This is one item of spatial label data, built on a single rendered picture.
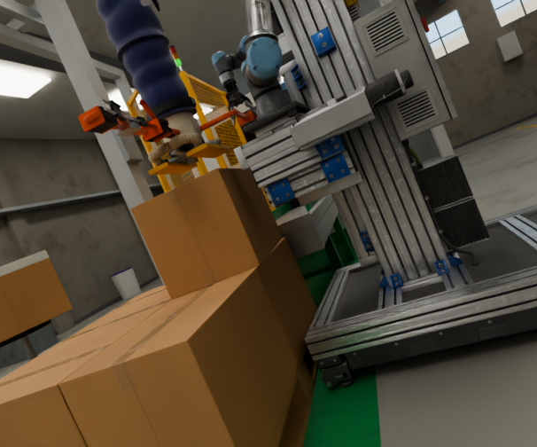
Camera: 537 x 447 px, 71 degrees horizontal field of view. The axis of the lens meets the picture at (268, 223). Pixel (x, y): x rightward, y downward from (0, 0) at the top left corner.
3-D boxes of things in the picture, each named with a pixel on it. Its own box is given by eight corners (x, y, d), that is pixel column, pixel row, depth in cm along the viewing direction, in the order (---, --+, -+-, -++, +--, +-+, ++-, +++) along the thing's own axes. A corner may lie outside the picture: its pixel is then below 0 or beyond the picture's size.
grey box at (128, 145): (139, 161, 314) (124, 128, 312) (144, 159, 312) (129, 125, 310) (125, 161, 294) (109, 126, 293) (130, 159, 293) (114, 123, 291)
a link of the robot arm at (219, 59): (227, 48, 190) (212, 51, 187) (236, 68, 190) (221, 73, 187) (222, 56, 197) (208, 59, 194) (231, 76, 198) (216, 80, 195)
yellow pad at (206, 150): (214, 159, 189) (209, 149, 189) (231, 150, 187) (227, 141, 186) (187, 157, 156) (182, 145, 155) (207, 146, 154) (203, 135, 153)
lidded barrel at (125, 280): (131, 294, 872) (120, 270, 868) (147, 288, 852) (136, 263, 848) (116, 302, 826) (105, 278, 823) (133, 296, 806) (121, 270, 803)
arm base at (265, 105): (299, 109, 150) (289, 86, 149) (289, 105, 136) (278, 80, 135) (266, 126, 155) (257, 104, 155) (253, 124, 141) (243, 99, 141)
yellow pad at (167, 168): (182, 174, 193) (177, 165, 193) (198, 166, 191) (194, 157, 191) (149, 176, 160) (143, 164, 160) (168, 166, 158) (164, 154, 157)
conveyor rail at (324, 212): (338, 203, 428) (331, 187, 427) (342, 201, 426) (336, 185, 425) (315, 249, 206) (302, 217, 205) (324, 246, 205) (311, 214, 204)
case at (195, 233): (217, 263, 210) (188, 198, 208) (283, 237, 201) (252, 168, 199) (171, 300, 152) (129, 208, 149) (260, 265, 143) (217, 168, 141)
